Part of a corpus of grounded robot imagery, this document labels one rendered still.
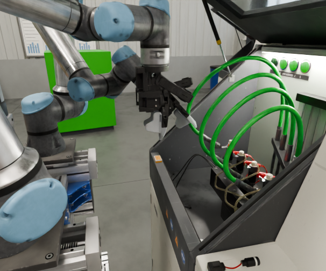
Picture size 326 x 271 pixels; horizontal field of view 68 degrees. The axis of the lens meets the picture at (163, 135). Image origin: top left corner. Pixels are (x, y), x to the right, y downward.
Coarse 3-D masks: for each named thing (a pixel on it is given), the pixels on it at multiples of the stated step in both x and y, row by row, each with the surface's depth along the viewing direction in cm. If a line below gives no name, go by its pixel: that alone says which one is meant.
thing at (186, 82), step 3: (186, 78) 81; (189, 78) 80; (177, 81) 81; (180, 81) 80; (183, 81) 80; (186, 81) 80; (189, 81) 80; (192, 81) 81; (177, 84) 81; (180, 84) 80; (183, 84) 81; (186, 84) 81; (189, 84) 81; (192, 84) 81; (183, 87) 82; (186, 87) 82
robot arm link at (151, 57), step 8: (144, 48) 60; (152, 48) 59; (160, 48) 59; (168, 48) 61; (144, 56) 60; (152, 56) 60; (160, 56) 60; (168, 56) 62; (144, 64) 61; (152, 64) 60; (160, 64) 60
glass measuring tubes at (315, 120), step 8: (296, 96) 90; (304, 96) 86; (312, 96) 83; (320, 96) 83; (304, 104) 89; (312, 104) 83; (320, 104) 80; (304, 112) 90; (312, 112) 87; (320, 112) 83; (304, 120) 88; (312, 120) 84; (320, 120) 81; (296, 128) 92; (304, 128) 88; (312, 128) 85; (320, 128) 81; (296, 136) 93; (304, 136) 90; (312, 136) 86; (320, 136) 82; (296, 144) 95; (304, 144) 91
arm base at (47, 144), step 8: (56, 128) 99; (32, 136) 95; (40, 136) 95; (48, 136) 96; (56, 136) 99; (32, 144) 95; (40, 144) 95; (48, 144) 96; (56, 144) 99; (64, 144) 103; (40, 152) 95; (48, 152) 96; (56, 152) 98
